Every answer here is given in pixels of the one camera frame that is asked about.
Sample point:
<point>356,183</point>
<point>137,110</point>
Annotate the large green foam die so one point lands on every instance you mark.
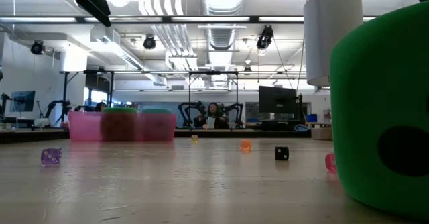
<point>119,110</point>
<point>368,100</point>

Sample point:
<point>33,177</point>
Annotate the small orange translucent die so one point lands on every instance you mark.
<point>245,145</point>

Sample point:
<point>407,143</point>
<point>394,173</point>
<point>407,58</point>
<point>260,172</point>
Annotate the large teal foam die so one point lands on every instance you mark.
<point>157,110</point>

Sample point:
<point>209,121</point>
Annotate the small pink translucent die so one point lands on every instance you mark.
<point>330,163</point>

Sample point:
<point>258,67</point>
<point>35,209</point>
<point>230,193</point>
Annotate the white cylinder lamp wooden base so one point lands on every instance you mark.
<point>332,33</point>

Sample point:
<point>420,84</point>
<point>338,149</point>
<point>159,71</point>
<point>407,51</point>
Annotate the seated person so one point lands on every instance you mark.
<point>214,111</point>

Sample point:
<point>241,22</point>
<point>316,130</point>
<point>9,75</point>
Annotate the long light bar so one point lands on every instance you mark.
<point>254,19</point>

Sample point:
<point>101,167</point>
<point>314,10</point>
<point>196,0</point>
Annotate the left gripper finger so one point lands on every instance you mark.
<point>92,2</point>

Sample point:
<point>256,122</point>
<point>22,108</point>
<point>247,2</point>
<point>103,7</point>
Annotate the pink translucent plastic bin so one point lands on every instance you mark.
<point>83,126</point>

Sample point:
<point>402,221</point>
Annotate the large black monitor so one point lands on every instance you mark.
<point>276,100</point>

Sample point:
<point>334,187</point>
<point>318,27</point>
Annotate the black aluminium table frame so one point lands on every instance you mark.
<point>33,137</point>

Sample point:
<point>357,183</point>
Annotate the small purple translucent die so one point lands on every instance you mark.
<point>51,156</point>

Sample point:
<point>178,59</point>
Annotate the black ceiling spotlight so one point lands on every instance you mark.
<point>247,70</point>
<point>149,42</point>
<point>37,47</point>
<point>264,36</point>

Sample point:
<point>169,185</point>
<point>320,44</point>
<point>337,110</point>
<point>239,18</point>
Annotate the monitor with blue screen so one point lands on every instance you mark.
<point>21,100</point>

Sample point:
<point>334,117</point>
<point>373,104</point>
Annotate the black background robot arm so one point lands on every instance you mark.
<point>57,102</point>
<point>234,108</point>
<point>192,106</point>

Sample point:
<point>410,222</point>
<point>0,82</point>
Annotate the small yellow translucent die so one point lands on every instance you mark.
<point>194,139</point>

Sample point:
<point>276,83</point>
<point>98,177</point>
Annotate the small black die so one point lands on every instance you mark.
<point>282,153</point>

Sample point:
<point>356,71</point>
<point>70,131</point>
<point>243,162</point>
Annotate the black background rig frame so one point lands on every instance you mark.
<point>214,72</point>
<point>87,71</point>

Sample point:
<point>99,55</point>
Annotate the small blue screen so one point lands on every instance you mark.
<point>311,118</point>

